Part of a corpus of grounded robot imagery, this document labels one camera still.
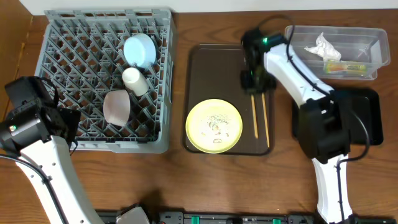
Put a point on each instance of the light blue bowl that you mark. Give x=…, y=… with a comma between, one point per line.
x=140, y=51

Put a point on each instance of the grey plastic dish rack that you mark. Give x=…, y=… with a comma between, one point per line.
x=82, y=57

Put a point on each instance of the white tissue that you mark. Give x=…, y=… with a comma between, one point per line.
x=324, y=49

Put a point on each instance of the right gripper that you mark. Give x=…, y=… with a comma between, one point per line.
x=253, y=84

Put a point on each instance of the dark brown serving tray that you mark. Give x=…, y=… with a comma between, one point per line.
x=214, y=72

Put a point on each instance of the yellow plate with food scraps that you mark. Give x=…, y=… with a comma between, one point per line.
x=214, y=126

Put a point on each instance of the green yellow snack wrapper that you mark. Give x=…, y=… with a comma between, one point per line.
x=333, y=67

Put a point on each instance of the clear plastic bin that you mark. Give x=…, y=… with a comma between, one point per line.
x=367, y=46

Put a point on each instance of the wooden chopstick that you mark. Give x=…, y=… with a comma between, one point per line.
x=254, y=116
x=265, y=119

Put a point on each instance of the black tray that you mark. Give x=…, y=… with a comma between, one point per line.
x=365, y=103

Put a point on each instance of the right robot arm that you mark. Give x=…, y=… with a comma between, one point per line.
x=329, y=132

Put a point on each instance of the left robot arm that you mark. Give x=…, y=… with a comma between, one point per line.
x=38, y=135

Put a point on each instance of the cream plastic cup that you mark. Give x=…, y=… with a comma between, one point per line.
x=135, y=81

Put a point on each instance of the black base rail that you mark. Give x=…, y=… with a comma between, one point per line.
x=197, y=218

